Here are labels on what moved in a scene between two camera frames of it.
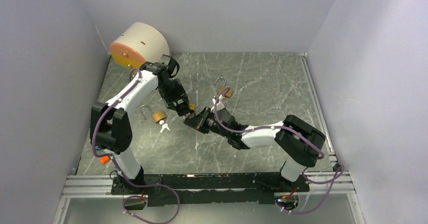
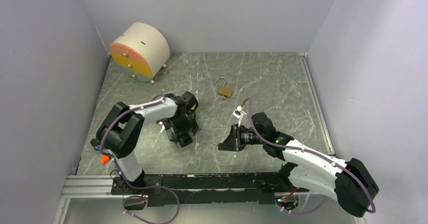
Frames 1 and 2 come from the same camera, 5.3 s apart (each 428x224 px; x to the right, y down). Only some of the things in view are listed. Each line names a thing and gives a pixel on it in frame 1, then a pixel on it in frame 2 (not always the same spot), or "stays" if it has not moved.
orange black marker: x=104 y=159 stays
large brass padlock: x=229 y=93 stays
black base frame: x=141 y=191 stays
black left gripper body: x=172 y=92 → x=185 y=124
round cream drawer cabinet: x=141 y=43 stays
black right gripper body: x=207 y=122 → x=249 y=136
